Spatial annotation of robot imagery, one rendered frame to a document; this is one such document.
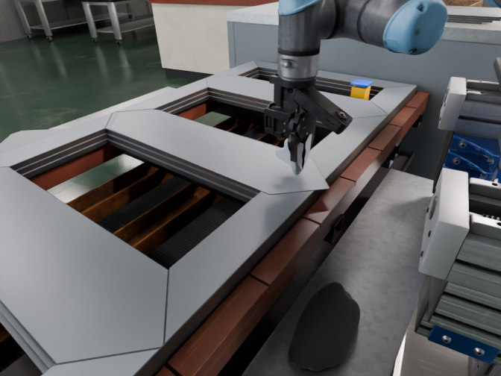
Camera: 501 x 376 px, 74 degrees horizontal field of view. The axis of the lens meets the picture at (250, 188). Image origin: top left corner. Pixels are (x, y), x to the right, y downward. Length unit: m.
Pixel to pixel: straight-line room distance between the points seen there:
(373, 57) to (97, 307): 1.28
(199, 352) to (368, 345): 0.32
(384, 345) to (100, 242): 0.53
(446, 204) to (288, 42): 0.35
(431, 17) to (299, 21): 0.19
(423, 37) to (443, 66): 0.87
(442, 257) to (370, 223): 0.45
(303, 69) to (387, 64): 0.86
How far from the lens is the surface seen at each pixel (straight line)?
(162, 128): 1.01
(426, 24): 0.55
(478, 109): 0.91
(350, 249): 0.83
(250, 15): 1.71
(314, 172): 0.75
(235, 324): 0.51
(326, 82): 1.42
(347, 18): 0.64
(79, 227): 0.69
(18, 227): 0.75
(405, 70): 1.45
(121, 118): 1.12
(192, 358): 0.49
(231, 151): 0.84
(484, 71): 1.41
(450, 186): 0.52
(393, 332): 0.72
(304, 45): 0.61
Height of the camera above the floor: 1.25
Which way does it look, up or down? 34 degrees down
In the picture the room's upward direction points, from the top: 2 degrees counter-clockwise
